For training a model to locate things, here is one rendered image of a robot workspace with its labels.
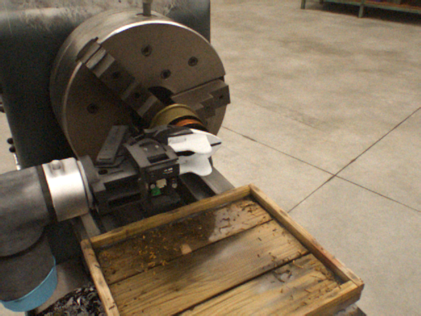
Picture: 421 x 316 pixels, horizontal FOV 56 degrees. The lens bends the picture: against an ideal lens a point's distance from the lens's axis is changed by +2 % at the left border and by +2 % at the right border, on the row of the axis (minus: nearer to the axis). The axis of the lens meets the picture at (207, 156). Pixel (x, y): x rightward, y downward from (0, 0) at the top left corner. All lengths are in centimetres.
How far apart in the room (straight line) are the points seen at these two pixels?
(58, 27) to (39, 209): 40
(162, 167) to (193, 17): 45
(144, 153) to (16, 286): 23
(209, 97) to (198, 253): 27
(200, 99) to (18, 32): 34
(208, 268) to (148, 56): 37
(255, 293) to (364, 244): 152
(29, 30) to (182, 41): 27
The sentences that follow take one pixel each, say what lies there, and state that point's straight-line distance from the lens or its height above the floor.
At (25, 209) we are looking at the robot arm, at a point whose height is 109.
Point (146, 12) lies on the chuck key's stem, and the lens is 71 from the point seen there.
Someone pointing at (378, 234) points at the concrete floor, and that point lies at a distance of 221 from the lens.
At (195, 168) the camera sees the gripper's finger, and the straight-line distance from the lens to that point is 58.
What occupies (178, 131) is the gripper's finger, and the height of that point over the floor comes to 112.
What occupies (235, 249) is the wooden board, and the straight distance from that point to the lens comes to 70.
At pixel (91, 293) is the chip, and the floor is 58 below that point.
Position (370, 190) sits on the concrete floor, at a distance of 252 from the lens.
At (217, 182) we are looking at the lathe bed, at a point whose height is 86.
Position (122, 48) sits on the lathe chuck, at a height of 120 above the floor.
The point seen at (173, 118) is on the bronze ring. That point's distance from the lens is 61.
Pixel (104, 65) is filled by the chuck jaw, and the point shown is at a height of 119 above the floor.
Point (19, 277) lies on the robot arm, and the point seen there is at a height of 100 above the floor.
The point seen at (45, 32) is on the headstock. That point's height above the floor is 120.
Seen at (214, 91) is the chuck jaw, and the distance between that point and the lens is 71.
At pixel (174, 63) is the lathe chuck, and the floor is 116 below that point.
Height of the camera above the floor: 138
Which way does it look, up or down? 32 degrees down
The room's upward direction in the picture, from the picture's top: straight up
